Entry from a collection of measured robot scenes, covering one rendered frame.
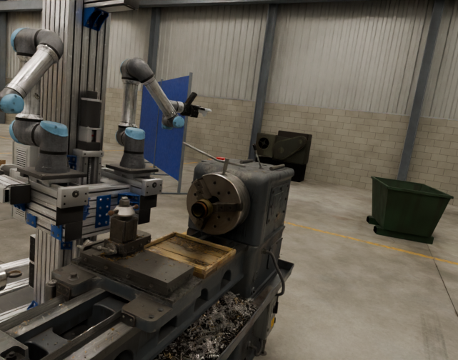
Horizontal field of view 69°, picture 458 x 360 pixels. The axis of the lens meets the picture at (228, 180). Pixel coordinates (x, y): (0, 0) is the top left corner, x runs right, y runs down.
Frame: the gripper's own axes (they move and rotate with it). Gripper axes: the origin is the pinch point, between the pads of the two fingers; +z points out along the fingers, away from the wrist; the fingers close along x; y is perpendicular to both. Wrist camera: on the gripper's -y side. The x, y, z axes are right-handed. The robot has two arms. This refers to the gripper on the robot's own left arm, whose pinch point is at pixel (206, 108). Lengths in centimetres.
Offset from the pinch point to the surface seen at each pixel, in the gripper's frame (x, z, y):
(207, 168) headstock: 58, -28, 28
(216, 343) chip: 122, -49, 85
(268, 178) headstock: 87, -9, 23
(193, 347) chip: 119, -59, 86
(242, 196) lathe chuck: 90, -26, 31
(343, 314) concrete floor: 84, 122, 148
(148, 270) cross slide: 118, -84, 46
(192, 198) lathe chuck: 70, -42, 41
